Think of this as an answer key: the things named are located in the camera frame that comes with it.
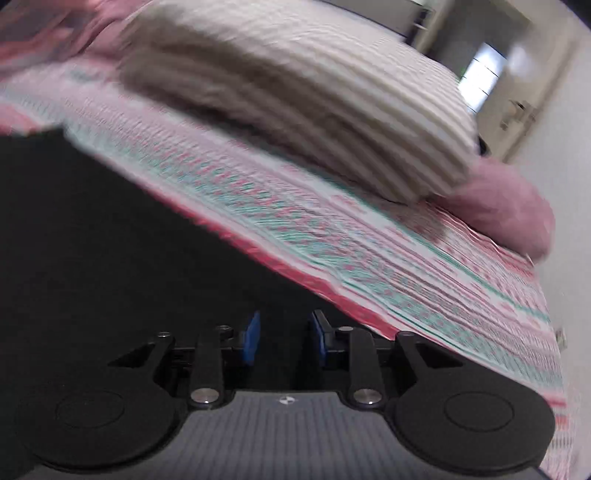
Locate patterned knit-print bedspread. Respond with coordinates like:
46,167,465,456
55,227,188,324
0,59,579,480

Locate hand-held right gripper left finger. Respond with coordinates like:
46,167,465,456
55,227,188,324
110,311,262,411

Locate cream ribbed folded blanket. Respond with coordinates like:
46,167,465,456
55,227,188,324
116,0,480,205

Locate pink fluffy comforter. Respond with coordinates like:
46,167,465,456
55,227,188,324
0,0,557,262

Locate white door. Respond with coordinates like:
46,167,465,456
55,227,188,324
434,0,583,163

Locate metal door handle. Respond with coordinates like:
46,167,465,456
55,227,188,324
501,99,539,133

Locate black pants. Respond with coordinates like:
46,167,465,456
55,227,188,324
0,124,403,480

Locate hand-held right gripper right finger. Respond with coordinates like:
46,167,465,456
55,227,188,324
308,310,463,411

